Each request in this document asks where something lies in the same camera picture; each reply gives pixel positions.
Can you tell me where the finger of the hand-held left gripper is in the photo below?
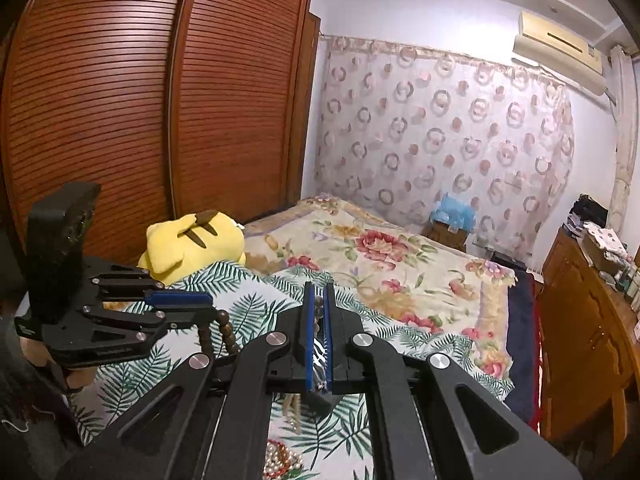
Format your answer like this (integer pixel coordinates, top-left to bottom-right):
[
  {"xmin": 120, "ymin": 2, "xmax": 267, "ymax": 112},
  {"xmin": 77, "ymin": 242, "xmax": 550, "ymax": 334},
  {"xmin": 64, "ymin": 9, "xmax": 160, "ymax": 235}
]
[
  {"xmin": 82, "ymin": 305, "xmax": 220, "ymax": 342},
  {"xmin": 94, "ymin": 268, "xmax": 213, "ymax": 310}
]

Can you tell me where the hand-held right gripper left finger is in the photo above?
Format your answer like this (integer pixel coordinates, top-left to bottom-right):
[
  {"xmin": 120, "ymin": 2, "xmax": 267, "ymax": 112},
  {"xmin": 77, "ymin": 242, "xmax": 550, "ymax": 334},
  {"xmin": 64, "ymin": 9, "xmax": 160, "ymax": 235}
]
[{"xmin": 75, "ymin": 282, "xmax": 317, "ymax": 480}]

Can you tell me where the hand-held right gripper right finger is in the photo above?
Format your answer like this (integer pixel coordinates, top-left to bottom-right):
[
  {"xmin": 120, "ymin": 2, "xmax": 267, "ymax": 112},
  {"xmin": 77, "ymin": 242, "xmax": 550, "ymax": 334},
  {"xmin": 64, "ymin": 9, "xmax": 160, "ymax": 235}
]
[{"xmin": 322, "ymin": 283, "xmax": 583, "ymax": 480}]

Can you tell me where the silver striped bead necklace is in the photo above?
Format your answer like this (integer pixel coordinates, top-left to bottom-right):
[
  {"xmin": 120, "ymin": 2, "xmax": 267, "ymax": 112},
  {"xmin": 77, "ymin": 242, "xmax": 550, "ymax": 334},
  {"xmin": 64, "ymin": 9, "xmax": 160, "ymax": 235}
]
[{"xmin": 281, "ymin": 305, "xmax": 331, "ymax": 436}]

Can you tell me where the brown wooden bead bracelet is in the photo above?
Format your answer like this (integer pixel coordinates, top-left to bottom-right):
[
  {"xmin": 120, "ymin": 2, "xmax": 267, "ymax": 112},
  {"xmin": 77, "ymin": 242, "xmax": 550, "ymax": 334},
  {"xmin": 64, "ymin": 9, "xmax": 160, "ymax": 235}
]
[{"xmin": 198, "ymin": 309, "xmax": 242, "ymax": 357}]

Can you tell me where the person's left forearm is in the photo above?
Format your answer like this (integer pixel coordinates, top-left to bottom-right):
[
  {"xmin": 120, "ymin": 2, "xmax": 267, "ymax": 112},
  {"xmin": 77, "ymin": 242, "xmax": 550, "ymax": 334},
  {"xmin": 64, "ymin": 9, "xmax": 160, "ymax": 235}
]
[{"xmin": 0, "ymin": 305, "xmax": 96, "ymax": 480}]

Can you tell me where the pearl bead jewelry pile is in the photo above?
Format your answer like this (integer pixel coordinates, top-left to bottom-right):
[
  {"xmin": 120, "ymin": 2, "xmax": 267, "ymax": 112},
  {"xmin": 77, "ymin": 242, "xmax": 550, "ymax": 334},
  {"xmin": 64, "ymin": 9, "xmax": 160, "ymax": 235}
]
[{"xmin": 262, "ymin": 439, "xmax": 307, "ymax": 480}]

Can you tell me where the person's left hand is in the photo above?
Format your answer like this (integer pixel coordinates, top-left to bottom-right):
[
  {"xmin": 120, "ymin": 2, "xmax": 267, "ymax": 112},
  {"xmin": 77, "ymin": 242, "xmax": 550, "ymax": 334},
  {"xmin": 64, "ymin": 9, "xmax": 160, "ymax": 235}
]
[{"xmin": 21, "ymin": 338, "xmax": 53, "ymax": 367}]

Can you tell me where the yellow plush toy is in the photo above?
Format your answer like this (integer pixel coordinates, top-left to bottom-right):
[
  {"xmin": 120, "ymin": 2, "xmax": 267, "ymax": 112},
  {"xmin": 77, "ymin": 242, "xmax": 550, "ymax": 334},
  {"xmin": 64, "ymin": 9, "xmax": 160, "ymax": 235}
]
[{"xmin": 137, "ymin": 210, "xmax": 247, "ymax": 287}]

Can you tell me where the leaf print cloth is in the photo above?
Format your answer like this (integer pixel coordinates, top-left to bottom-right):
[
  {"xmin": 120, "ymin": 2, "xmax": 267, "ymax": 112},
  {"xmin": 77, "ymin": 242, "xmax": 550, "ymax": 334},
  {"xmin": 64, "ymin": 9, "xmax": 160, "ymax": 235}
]
[{"xmin": 70, "ymin": 259, "xmax": 516, "ymax": 480}]

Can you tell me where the floral bed sheet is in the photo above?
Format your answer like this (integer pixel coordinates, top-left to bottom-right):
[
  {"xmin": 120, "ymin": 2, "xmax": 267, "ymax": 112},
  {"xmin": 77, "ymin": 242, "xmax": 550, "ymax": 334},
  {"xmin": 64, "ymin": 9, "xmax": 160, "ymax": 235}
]
[{"xmin": 242, "ymin": 194, "xmax": 519, "ymax": 401}]

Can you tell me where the brown cardboard box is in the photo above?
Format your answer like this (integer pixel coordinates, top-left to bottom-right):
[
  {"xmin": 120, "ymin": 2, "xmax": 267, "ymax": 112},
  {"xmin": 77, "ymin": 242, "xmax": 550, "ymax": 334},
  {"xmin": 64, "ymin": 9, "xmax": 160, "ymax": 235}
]
[{"xmin": 422, "ymin": 220, "xmax": 472, "ymax": 254}]

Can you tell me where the wooden louvered wardrobe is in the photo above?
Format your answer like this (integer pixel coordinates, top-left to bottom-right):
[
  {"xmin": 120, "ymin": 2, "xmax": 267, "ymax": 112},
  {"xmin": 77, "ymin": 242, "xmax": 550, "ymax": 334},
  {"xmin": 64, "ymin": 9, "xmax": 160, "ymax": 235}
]
[{"xmin": 0, "ymin": 0, "xmax": 322, "ymax": 273}]

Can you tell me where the blue plastic bag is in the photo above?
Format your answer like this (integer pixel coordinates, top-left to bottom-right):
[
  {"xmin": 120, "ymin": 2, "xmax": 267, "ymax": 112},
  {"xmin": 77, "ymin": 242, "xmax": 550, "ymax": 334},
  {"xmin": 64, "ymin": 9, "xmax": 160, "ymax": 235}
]
[{"xmin": 430, "ymin": 192, "xmax": 476, "ymax": 232}]

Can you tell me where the dark blue blanket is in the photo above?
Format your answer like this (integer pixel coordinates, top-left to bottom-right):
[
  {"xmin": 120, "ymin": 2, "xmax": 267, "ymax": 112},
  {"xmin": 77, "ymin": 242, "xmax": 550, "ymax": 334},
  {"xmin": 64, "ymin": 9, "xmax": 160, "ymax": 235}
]
[{"xmin": 504, "ymin": 266, "xmax": 545, "ymax": 433}]

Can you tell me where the circle pattern curtain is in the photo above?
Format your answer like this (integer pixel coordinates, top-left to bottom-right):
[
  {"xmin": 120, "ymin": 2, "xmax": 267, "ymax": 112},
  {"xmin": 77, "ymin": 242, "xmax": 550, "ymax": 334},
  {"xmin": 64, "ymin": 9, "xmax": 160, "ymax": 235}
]
[{"xmin": 314, "ymin": 35, "xmax": 576, "ymax": 261}]

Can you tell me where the wooden dresser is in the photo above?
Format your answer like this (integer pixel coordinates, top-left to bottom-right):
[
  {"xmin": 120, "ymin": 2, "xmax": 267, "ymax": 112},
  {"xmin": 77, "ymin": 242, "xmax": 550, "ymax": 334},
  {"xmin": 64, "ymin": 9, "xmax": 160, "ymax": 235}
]
[{"xmin": 536, "ymin": 227, "xmax": 640, "ymax": 457}]

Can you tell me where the dark folded clothes pile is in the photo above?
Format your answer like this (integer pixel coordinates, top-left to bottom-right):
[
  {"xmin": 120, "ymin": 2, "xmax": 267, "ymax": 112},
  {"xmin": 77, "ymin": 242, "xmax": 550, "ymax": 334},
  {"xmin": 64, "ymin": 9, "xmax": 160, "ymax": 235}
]
[{"xmin": 569, "ymin": 193, "xmax": 609, "ymax": 232}]

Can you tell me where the patterned storage box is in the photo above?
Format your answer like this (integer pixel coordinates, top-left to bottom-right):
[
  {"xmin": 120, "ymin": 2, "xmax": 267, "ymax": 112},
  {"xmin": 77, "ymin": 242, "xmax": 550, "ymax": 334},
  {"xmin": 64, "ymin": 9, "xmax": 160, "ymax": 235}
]
[{"xmin": 581, "ymin": 222, "xmax": 630, "ymax": 275}]

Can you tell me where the group of small bottles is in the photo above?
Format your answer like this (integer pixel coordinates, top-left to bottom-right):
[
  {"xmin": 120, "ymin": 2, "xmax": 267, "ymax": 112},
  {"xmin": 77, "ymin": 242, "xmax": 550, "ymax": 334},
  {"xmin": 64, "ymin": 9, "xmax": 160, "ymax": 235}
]
[{"xmin": 614, "ymin": 259, "xmax": 640, "ymax": 313}]

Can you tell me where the beige side curtain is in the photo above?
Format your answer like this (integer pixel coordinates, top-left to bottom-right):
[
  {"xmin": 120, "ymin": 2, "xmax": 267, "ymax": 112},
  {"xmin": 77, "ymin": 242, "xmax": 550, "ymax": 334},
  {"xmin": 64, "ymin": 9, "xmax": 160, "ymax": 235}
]
[{"xmin": 609, "ymin": 45, "xmax": 640, "ymax": 223}]

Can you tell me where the beige air conditioner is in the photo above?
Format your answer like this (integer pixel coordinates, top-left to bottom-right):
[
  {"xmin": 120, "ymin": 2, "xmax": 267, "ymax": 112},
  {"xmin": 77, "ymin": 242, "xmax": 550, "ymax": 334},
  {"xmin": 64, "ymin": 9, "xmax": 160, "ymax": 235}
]
[{"xmin": 511, "ymin": 10, "xmax": 609, "ymax": 97}]

